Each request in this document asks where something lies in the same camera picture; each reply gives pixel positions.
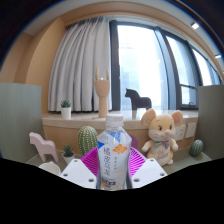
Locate pink wooden horse figure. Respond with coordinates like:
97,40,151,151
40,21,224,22
28,131,60,163

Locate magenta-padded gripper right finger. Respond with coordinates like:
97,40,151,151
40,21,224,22
126,147,168,190

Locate wooden window ledge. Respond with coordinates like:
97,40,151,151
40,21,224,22
41,109,200,156

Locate ceiling lights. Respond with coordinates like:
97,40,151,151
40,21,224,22
190,21,223,60

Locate round green plush cactus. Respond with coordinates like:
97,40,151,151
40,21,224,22
189,139,204,158

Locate light grey curtain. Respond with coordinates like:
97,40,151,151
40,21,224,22
47,17,113,113

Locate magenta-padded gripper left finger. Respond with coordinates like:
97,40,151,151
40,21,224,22
60,148,101,190

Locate beige mouse plush toy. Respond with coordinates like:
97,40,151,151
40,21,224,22
140,108,185,167

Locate small succulent in white pot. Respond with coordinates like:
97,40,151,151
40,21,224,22
60,99,72,120
62,143,76,165

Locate tall green plush cactus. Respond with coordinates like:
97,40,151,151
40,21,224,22
77,125,99,157

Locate white wall socket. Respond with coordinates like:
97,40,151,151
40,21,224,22
185,122,198,139
173,124,187,141

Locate wooden hand model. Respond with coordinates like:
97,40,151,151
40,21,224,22
93,67,111,119

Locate dark-framed window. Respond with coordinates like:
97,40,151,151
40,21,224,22
109,19,223,112

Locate green desk partition panel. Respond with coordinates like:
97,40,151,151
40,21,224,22
195,84,224,156
0,82,44,163

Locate dark horse figure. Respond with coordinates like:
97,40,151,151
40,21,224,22
124,88,153,112

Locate clear plastic drink bottle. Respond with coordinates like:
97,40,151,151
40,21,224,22
96,113,133,191

